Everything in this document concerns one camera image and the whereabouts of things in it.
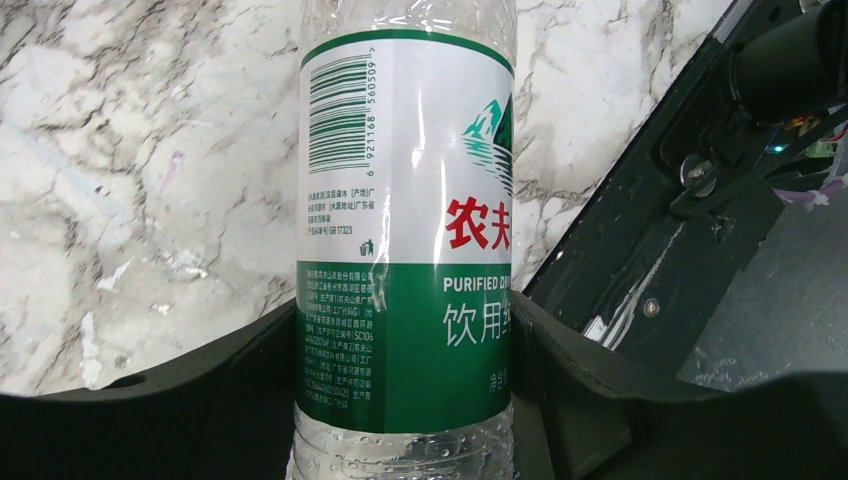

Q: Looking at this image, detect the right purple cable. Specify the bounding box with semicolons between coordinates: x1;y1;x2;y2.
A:
771;175;848;212

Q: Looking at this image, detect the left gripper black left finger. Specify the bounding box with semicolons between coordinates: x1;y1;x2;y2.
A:
1;302;297;479

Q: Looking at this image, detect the clear bottle green cestbon label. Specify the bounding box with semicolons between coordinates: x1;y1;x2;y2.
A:
288;1;517;479

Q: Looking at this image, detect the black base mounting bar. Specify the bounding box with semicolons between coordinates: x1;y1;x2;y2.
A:
524;1;847;375

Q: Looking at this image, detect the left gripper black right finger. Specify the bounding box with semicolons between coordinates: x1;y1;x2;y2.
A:
510;292;847;479

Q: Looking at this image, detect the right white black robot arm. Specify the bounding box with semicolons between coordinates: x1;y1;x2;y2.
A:
730;1;847;124

